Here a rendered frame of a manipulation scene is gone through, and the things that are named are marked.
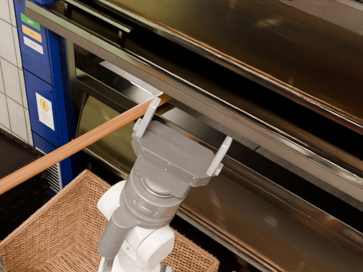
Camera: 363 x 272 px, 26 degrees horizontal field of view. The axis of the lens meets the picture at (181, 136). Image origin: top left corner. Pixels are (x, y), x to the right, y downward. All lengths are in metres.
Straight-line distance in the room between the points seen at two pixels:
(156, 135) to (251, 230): 0.92
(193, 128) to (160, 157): 0.93
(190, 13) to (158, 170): 0.75
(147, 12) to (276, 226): 0.60
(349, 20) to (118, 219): 0.61
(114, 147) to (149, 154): 1.18
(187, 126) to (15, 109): 0.83
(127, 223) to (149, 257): 0.08
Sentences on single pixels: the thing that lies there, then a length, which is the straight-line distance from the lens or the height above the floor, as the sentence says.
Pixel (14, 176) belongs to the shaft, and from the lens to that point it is 1.83.
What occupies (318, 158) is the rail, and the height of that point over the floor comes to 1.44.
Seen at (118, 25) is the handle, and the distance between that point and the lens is 1.84.
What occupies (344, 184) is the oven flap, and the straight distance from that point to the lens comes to 1.47.
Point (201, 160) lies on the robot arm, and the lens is 1.09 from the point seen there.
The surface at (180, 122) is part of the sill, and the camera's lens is 2.00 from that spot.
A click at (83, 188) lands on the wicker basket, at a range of 2.41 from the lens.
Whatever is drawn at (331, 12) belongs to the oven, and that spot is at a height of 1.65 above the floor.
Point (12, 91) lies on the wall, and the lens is 2.63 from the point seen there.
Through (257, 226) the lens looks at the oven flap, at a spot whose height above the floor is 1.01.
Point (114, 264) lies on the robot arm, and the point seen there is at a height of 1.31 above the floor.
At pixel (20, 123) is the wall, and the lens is 2.68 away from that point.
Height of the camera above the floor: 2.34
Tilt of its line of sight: 37 degrees down
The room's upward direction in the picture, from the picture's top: straight up
